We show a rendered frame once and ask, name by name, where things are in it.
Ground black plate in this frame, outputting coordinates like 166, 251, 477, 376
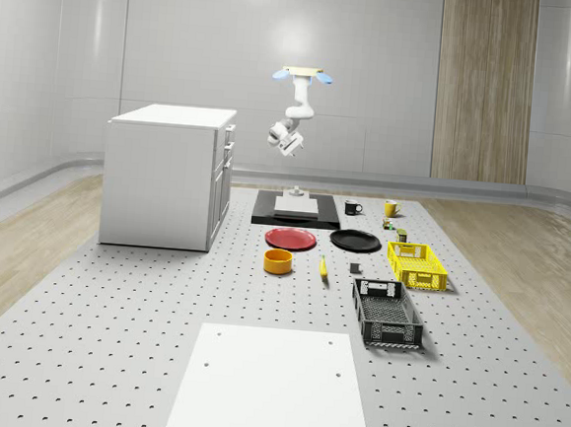
327, 227, 384, 255

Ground yellow basket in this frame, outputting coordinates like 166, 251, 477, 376
383, 240, 452, 293

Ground red plate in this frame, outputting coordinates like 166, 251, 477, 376
263, 225, 320, 253

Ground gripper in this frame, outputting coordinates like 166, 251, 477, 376
278, 128, 306, 160

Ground yellow bowl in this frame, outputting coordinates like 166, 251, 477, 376
261, 247, 296, 277

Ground dark grey basket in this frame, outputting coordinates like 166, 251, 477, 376
346, 276, 430, 353

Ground white cabinet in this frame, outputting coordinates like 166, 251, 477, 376
97, 99, 240, 255

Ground white board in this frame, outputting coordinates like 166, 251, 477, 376
161, 319, 383, 427

